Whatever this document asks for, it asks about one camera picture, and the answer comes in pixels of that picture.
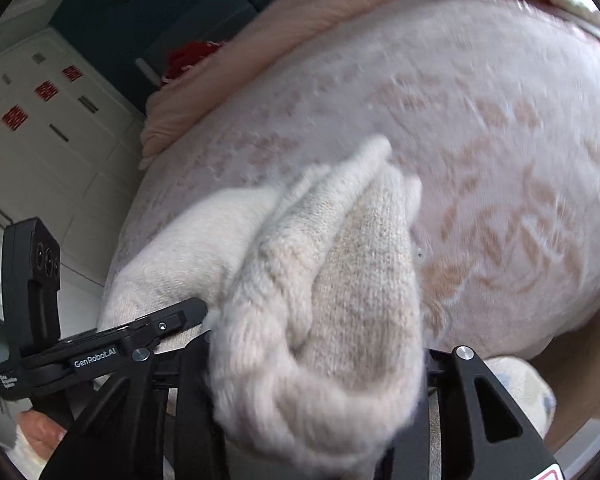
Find cream knit sweater black hearts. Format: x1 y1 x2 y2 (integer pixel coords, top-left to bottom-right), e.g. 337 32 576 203
98 136 425 479

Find person's left hand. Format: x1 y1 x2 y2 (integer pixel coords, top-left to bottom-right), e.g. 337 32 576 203
17 410 67 460

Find person's fuzzy grey leg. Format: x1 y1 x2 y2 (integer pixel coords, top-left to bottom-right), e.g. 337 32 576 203
484 356 557 438

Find white wardrobe with red decals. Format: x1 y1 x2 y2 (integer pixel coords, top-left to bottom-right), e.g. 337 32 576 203
0 28 144 336

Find red pillow on bed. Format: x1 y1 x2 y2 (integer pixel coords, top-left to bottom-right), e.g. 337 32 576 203
161 41 224 84

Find pink floral bed blanket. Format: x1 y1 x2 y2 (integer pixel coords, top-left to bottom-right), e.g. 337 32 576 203
111 0 600 356

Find teal upholstered headboard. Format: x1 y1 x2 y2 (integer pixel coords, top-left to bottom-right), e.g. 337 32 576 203
135 0 272 87

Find pink folded duvet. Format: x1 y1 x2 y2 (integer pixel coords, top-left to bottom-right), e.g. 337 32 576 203
140 0 393 170

